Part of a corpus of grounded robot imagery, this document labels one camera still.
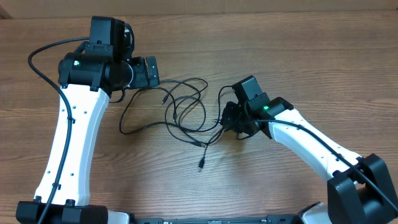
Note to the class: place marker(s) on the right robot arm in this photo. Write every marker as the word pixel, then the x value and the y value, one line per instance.
pixel 359 189

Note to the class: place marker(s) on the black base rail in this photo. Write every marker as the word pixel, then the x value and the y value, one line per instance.
pixel 214 221

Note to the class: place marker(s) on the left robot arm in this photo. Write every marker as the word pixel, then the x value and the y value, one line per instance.
pixel 101 64

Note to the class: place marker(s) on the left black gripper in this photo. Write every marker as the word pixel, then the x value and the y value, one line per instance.
pixel 142 80

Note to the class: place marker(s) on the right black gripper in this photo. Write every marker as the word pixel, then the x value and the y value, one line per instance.
pixel 227 122

